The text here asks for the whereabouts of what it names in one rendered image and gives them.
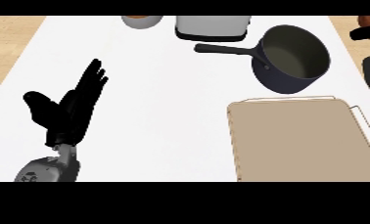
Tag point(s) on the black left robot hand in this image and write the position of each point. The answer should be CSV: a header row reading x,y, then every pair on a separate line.
x,y
73,110

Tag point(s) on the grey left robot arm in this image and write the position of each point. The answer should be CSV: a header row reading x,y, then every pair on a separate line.
x,y
53,166

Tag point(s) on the beige tray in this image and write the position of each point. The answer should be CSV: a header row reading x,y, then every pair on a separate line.
x,y
298,140

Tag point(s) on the grey round container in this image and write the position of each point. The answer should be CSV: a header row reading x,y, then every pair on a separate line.
x,y
141,21

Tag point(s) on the grey appliance with black base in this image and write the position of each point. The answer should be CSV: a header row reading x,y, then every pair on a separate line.
x,y
214,28

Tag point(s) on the dark chair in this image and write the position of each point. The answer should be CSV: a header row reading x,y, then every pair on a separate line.
x,y
363,42

